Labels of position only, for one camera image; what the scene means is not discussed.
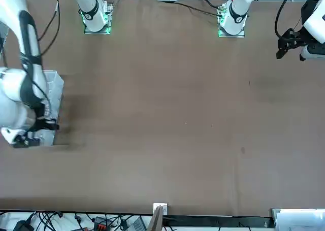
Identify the black cable on table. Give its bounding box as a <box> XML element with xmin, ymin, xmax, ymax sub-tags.
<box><xmin>174</xmin><ymin>1</ymin><xmax>220</xmax><ymax>16</ymax></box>

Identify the transparent plastic compartment box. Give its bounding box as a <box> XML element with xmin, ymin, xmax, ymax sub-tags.
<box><xmin>38</xmin><ymin>70</ymin><xmax>64</xmax><ymax>147</ymax></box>

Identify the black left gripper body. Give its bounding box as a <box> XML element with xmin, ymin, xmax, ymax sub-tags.
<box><xmin>291</xmin><ymin>29</ymin><xmax>309</xmax><ymax>50</ymax></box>

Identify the red black connector hub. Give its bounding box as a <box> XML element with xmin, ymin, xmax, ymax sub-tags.
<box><xmin>93</xmin><ymin>216</ymin><xmax>109</xmax><ymax>231</ymax></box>

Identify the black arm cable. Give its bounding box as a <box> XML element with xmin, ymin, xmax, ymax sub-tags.
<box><xmin>274</xmin><ymin>0</ymin><xmax>297</xmax><ymax>38</ymax></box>
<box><xmin>37</xmin><ymin>0</ymin><xmax>61</xmax><ymax>57</ymax></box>

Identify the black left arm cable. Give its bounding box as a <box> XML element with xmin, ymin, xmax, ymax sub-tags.
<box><xmin>274</xmin><ymin>0</ymin><xmax>297</xmax><ymax>38</ymax></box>

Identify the slanted aluminium frame rail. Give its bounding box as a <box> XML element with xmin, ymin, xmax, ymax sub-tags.
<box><xmin>148</xmin><ymin>205</ymin><xmax>164</xmax><ymax>231</ymax></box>

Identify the clear plastic sheet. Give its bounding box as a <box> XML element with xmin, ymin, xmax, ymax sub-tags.
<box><xmin>271</xmin><ymin>208</ymin><xmax>325</xmax><ymax>231</ymax></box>

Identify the black power adapter brick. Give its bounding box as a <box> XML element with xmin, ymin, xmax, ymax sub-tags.
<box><xmin>13</xmin><ymin>219</ymin><xmax>34</xmax><ymax>231</ymax></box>

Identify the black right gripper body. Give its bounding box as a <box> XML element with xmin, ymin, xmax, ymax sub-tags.
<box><xmin>13</xmin><ymin>131</ymin><xmax>41</xmax><ymax>149</ymax></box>

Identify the white rail foot bracket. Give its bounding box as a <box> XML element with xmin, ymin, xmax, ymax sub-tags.
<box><xmin>153</xmin><ymin>203</ymin><xmax>169</xmax><ymax>215</ymax></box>

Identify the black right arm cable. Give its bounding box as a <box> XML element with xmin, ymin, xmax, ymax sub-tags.
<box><xmin>37</xmin><ymin>0</ymin><xmax>61</xmax><ymax>57</ymax></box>

